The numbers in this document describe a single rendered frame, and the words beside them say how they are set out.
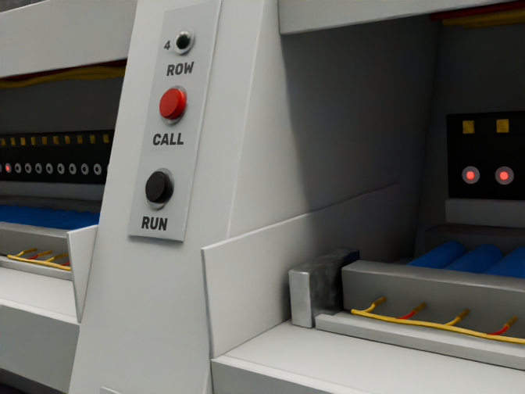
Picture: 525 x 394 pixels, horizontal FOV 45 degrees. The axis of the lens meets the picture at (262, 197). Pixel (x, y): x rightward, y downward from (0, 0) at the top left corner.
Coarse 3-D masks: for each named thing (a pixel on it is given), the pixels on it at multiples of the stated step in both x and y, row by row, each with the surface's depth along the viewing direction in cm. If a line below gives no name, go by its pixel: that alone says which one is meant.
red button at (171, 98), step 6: (168, 90) 32; (174, 90) 32; (162, 96) 32; (168, 96) 32; (174, 96) 32; (180, 96) 31; (162, 102) 32; (168, 102) 32; (174, 102) 31; (180, 102) 31; (162, 108) 32; (168, 108) 32; (174, 108) 31; (180, 108) 31; (162, 114) 32; (168, 114) 32; (174, 114) 31
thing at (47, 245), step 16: (0, 224) 53; (16, 224) 52; (0, 240) 51; (16, 240) 50; (32, 240) 48; (48, 240) 47; (64, 240) 45; (16, 256) 47; (32, 256) 49; (48, 256) 47; (64, 256) 45
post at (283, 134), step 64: (192, 0) 33; (256, 0) 30; (128, 64) 35; (256, 64) 30; (320, 64) 34; (384, 64) 40; (128, 128) 34; (256, 128) 30; (320, 128) 34; (384, 128) 40; (128, 192) 33; (192, 192) 30; (256, 192) 30; (320, 192) 34; (128, 256) 32; (192, 256) 30; (128, 320) 31; (192, 320) 29; (128, 384) 31; (192, 384) 28
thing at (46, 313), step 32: (0, 192) 73; (32, 192) 69; (64, 192) 65; (96, 192) 62; (0, 288) 42; (32, 288) 41; (64, 288) 41; (0, 320) 39; (32, 320) 37; (64, 320) 35; (0, 352) 40; (32, 352) 37; (64, 352) 35; (64, 384) 36
